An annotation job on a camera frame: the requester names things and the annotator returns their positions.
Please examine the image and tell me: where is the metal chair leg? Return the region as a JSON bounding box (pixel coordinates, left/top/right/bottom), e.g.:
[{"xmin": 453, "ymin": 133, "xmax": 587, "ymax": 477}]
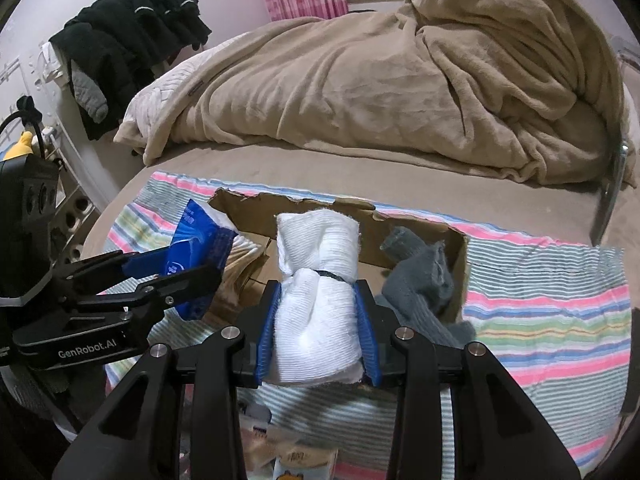
[{"xmin": 589, "ymin": 139, "xmax": 632, "ymax": 247}]

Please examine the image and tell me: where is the yellow and blue packet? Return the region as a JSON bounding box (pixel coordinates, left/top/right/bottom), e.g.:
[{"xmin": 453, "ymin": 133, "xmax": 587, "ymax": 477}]
[{"xmin": 272, "ymin": 447, "xmax": 340, "ymax": 480}]

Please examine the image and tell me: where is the beige fleece blanket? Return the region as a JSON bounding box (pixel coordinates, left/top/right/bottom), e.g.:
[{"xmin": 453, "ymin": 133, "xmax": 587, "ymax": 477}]
[{"xmin": 112, "ymin": 0, "xmax": 637, "ymax": 187}]

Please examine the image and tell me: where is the pile of black clothes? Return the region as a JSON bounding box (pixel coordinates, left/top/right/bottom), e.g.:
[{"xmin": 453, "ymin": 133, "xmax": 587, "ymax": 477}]
[{"xmin": 48, "ymin": 0, "xmax": 214, "ymax": 142}]

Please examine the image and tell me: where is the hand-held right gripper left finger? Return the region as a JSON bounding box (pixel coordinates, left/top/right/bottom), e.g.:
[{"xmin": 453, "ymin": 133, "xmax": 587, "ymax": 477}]
[{"xmin": 52, "ymin": 280, "xmax": 279, "ymax": 480}]

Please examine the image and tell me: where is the striped pastel cloth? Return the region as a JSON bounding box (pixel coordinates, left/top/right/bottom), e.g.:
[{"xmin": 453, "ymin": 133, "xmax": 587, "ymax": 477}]
[{"xmin": 102, "ymin": 170, "xmax": 632, "ymax": 480}]

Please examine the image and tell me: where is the bed with beige sheet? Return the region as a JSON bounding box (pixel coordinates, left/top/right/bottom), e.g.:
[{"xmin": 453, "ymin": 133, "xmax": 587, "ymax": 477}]
[{"xmin": 80, "ymin": 7, "xmax": 640, "ymax": 311}]

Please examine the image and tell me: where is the blue tissue packet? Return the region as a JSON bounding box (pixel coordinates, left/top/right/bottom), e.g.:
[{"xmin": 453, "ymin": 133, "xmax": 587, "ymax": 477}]
[{"xmin": 159, "ymin": 198, "xmax": 241, "ymax": 322}]

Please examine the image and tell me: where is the yellow plush toy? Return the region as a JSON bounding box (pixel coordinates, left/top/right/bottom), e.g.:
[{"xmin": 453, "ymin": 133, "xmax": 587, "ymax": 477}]
[{"xmin": 9, "ymin": 130, "xmax": 37, "ymax": 162}]

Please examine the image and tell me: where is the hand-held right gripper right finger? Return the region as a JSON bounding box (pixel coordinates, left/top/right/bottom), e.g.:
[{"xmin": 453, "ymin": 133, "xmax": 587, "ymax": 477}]
[{"xmin": 353, "ymin": 280, "xmax": 584, "ymax": 480}]

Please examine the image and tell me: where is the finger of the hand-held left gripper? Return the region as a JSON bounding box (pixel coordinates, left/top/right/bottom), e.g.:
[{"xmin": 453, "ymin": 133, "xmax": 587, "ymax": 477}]
[
  {"xmin": 49, "ymin": 246, "xmax": 173, "ymax": 288},
  {"xmin": 64, "ymin": 265, "xmax": 224, "ymax": 322}
]

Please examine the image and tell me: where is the cotton swabs packet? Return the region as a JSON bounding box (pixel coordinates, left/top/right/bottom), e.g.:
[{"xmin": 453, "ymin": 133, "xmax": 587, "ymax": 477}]
[{"xmin": 220, "ymin": 237, "xmax": 272, "ymax": 306}]

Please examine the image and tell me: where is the white towel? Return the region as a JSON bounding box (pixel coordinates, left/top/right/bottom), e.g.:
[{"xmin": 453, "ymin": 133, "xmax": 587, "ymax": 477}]
[{"xmin": 270, "ymin": 209, "xmax": 365, "ymax": 387}]

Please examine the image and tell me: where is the white quilted pillow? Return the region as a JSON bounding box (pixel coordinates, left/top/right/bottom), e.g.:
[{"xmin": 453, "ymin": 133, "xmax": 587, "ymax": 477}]
[{"xmin": 114, "ymin": 30, "xmax": 257, "ymax": 147}]

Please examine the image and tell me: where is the brown cardboard box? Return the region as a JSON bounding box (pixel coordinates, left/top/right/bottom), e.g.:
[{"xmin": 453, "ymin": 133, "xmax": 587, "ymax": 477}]
[{"xmin": 204, "ymin": 187, "xmax": 470, "ymax": 328}]

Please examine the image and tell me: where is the grey knitted sock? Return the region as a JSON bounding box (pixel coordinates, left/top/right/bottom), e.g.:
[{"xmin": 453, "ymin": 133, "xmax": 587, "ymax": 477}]
[{"xmin": 374, "ymin": 226, "xmax": 477, "ymax": 350}]

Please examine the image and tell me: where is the clear plastic bag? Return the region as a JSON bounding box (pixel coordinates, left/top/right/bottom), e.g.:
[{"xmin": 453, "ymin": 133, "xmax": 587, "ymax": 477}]
[{"xmin": 239, "ymin": 402, "xmax": 303, "ymax": 480}]

